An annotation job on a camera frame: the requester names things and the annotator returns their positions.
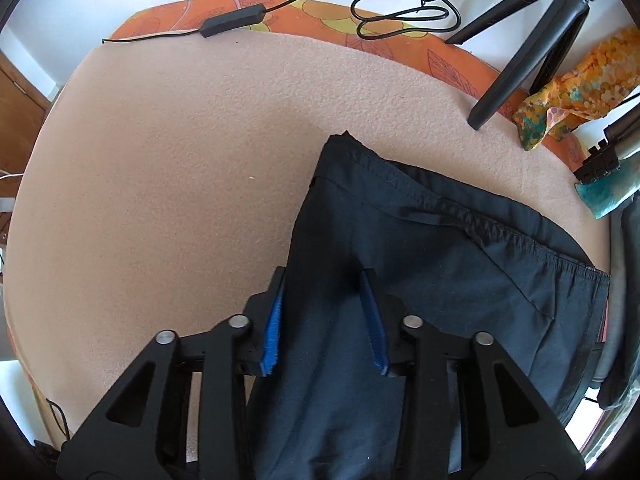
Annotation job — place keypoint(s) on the black mini tripod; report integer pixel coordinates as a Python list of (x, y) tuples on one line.
[(505, 75)]

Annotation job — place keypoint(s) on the multicoloured knotted scarf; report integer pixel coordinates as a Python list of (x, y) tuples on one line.
[(605, 200)]

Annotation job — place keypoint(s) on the beige fleece blanket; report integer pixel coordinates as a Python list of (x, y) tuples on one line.
[(175, 185)]

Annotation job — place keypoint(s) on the black pants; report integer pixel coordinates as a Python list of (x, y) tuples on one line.
[(450, 285)]

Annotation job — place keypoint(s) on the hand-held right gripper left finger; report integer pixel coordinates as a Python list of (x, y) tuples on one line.
[(272, 330)]

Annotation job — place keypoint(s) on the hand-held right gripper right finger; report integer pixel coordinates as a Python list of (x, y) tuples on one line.
[(375, 330)]

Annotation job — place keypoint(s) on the wooden cabinet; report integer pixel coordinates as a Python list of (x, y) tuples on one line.
[(20, 110)]

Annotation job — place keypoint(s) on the dark grey folded pants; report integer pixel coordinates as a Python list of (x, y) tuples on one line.
[(625, 310)]

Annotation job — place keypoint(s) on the silver folded tripod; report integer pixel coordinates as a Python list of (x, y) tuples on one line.
[(600, 162)]

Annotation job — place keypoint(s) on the orange patterned scarf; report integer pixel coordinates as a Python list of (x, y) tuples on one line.
[(590, 80)]

